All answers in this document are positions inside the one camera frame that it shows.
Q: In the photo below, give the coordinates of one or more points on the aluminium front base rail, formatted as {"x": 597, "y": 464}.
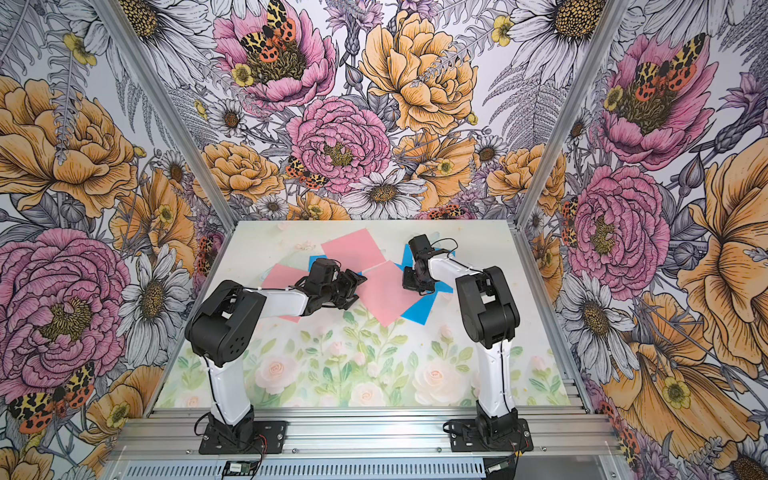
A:
{"x": 176, "y": 434}

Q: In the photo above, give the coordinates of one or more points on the small green circuit board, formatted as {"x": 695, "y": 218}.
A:
{"x": 241, "y": 469}

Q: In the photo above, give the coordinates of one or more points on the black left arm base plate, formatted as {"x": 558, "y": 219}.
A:
{"x": 264, "y": 437}

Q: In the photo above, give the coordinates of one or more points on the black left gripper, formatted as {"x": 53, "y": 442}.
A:
{"x": 350, "y": 281}

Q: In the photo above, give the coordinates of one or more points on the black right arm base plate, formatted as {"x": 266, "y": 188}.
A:
{"x": 516, "y": 435}

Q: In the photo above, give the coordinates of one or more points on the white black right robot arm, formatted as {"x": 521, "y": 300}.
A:
{"x": 490, "y": 318}

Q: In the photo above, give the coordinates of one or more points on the aluminium frame post right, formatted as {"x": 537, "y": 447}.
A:
{"x": 600, "y": 46}

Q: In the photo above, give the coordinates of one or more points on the aluminium frame post left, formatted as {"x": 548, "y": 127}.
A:
{"x": 118, "y": 26}

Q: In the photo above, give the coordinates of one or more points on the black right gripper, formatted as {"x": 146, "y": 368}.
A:
{"x": 406, "y": 282}

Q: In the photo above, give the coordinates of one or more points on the blue paper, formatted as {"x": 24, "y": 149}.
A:
{"x": 313, "y": 259}
{"x": 419, "y": 312}
{"x": 441, "y": 267}

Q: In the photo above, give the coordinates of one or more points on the aluminium frame post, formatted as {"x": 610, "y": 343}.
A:
{"x": 118, "y": 26}
{"x": 600, "y": 46}

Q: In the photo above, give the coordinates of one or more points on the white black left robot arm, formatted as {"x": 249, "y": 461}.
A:
{"x": 224, "y": 324}

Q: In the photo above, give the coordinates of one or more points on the pink paper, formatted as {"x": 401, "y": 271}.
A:
{"x": 382, "y": 293}
{"x": 282, "y": 279}
{"x": 356, "y": 251}

